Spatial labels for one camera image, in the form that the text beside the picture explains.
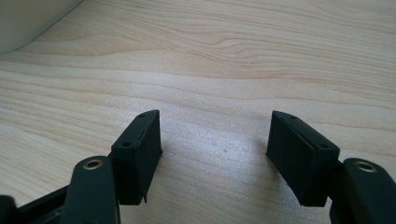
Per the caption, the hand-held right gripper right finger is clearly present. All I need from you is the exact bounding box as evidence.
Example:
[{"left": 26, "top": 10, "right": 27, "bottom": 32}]
[{"left": 265, "top": 110, "right": 341, "bottom": 207}]

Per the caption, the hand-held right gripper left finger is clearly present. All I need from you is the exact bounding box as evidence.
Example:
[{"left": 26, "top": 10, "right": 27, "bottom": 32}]
[{"left": 110, "top": 109, "right": 163, "bottom": 206}]

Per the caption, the white rounded object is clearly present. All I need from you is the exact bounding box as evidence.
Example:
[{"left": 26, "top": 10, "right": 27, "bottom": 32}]
[{"left": 0, "top": 0, "right": 85, "bottom": 56}]

